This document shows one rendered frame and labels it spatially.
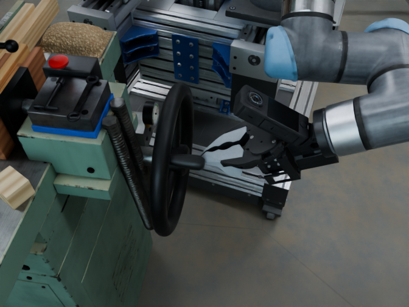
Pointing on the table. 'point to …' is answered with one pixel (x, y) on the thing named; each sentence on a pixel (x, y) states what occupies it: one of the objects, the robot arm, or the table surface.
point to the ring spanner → (82, 98)
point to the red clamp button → (58, 61)
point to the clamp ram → (17, 100)
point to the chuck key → (52, 96)
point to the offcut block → (14, 187)
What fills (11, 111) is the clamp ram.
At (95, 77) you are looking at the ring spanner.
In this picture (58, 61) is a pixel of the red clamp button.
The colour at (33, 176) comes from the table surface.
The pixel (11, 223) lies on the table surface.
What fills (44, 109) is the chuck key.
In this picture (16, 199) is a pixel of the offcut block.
